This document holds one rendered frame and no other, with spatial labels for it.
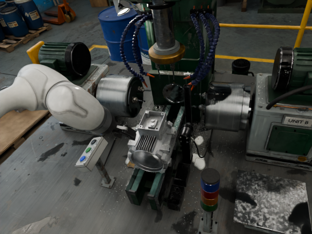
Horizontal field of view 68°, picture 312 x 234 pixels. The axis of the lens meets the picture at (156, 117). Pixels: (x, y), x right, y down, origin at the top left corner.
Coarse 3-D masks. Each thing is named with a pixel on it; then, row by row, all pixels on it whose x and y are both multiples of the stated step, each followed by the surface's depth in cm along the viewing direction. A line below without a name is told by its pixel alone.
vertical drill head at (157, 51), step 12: (156, 0) 94; (156, 12) 97; (168, 12) 97; (156, 24) 101; (168, 24) 100; (156, 36) 106; (168, 36) 104; (156, 48) 109; (168, 48) 108; (180, 48) 111; (156, 60) 109; (168, 60) 107
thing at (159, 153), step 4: (168, 124) 110; (172, 124) 111; (132, 148) 102; (132, 152) 102; (156, 152) 99; (160, 152) 99; (160, 156) 98; (136, 168) 111; (160, 172) 107; (164, 172) 106
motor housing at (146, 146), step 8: (168, 128) 111; (136, 136) 110; (144, 136) 103; (152, 136) 103; (168, 136) 107; (176, 136) 115; (136, 144) 105; (144, 144) 101; (152, 144) 100; (160, 144) 103; (168, 144) 104; (128, 152) 105; (136, 152) 111; (144, 152) 116; (152, 152) 98; (136, 160) 110; (144, 160) 113; (152, 160) 114; (160, 160) 112; (168, 160) 103; (144, 168) 111; (152, 168) 110; (160, 168) 107
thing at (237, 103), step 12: (216, 84) 114; (228, 84) 113; (240, 84) 112; (204, 96) 125; (216, 96) 110; (228, 96) 109; (240, 96) 107; (204, 108) 117; (216, 108) 110; (228, 108) 108; (240, 108) 106; (204, 120) 115; (216, 120) 112; (228, 120) 110; (240, 120) 109
